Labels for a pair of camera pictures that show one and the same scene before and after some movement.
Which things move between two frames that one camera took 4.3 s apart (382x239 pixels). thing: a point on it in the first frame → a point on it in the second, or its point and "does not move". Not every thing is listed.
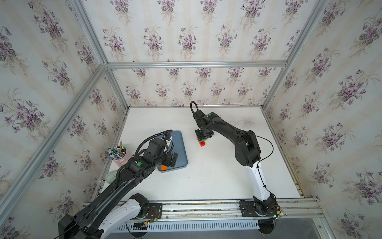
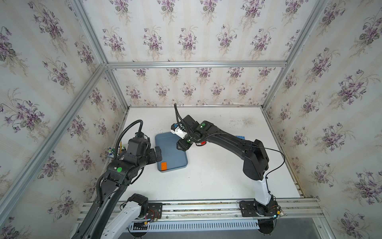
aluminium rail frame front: x=228 y=210 does not move
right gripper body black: x=202 y=134 → x=185 y=143
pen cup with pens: x=118 y=153 does not move
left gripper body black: x=166 y=159 → x=151 y=158
